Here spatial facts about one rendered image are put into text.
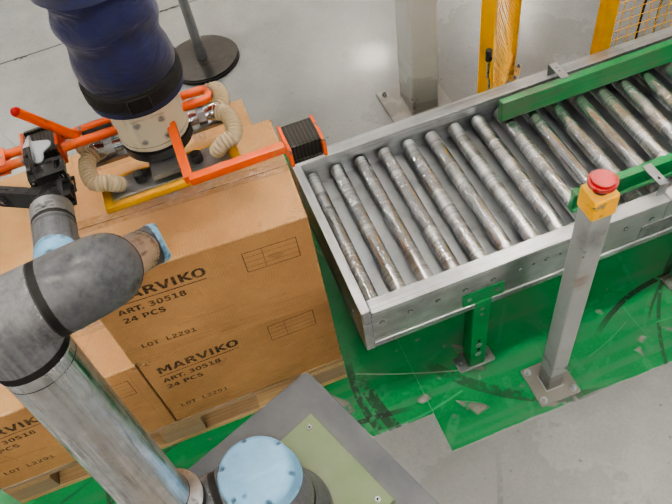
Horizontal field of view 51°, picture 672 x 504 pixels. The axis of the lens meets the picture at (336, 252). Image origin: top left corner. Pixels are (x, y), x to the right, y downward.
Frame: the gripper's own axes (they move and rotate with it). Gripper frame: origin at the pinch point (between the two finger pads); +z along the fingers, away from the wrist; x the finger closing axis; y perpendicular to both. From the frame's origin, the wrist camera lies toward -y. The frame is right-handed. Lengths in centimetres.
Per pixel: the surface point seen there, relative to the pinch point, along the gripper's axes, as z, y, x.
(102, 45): -9.9, 25.4, 26.4
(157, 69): -8.9, 33.6, 16.6
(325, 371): -19, 49, -114
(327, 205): 14, 68, -69
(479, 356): -34, 101, -118
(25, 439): -18, -44, -86
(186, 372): -19, 8, -83
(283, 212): -18, 50, -30
